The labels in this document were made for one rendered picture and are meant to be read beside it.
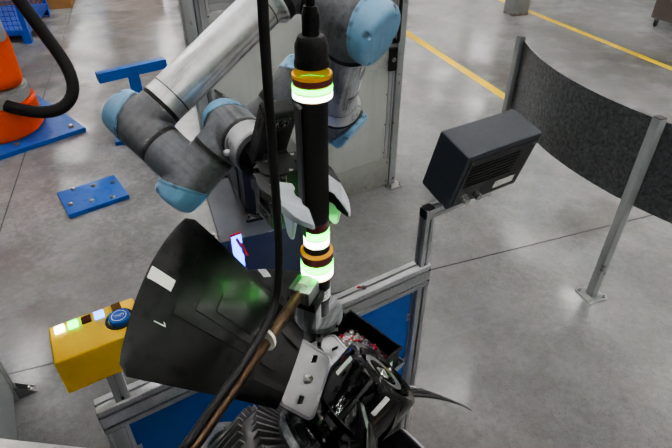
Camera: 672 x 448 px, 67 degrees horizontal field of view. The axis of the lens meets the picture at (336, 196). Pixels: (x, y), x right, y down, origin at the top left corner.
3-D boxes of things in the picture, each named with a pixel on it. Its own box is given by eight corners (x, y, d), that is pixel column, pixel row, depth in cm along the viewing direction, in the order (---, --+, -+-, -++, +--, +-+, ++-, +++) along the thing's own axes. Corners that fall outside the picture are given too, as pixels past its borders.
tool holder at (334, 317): (324, 351, 69) (323, 299, 63) (278, 335, 71) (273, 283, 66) (350, 306, 75) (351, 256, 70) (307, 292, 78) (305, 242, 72)
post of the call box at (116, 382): (116, 403, 109) (101, 366, 102) (113, 393, 111) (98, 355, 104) (130, 397, 110) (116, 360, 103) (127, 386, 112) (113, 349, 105)
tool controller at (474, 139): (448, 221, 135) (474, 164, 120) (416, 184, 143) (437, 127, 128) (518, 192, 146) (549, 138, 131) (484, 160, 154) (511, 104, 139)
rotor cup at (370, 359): (340, 493, 63) (409, 416, 63) (270, 401, 70) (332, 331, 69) (375, 469, 76) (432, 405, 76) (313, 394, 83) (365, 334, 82)
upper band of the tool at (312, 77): (322, 109, 53) (321, 82, 51) (285, 102, 54) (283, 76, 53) (338, 94, 56) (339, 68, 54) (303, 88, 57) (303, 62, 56)
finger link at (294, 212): (316, 257, 61) (294, 215, 69) (315, 217, 58) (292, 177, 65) (292, 263, 60) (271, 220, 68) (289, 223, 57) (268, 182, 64)
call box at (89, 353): (70, 399, 98) (53, 363, 92) (63, 361, 105) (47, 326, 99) (155, 363, 104) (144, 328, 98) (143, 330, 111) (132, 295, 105)
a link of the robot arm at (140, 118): (296, -93, 87) (82, 108, 79) (344, -55, 86) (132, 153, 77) (299, -47, 99) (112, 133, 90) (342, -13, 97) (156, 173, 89)
